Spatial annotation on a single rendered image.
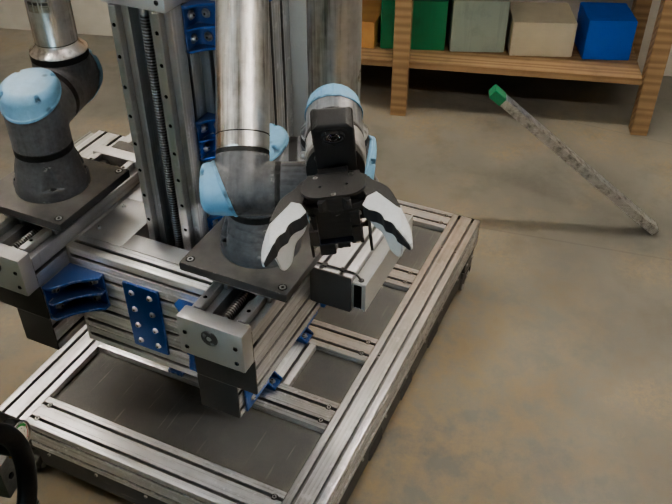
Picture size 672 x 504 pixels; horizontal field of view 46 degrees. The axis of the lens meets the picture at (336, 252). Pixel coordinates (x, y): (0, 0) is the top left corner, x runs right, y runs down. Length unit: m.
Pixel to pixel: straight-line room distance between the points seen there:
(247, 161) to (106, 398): 1.14
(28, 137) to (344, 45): 0.69
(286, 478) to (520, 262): 1.30
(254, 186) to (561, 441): 1.43
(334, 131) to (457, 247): 1.69
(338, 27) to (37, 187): 0.74
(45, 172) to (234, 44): 0.67
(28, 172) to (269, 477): 0.84
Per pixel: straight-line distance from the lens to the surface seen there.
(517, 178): 3.27
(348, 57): 1.26
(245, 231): 1.41
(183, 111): 1.51
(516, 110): 2.75
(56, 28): 1.70
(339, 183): 0.88
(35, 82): 1.65
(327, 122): 0.83
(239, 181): 1.07
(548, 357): 2.50
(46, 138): 1.65
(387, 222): 0.82
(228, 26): 1.13
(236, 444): 1.95
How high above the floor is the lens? 1.73
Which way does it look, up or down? 38 degrees down
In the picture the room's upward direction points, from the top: straight up
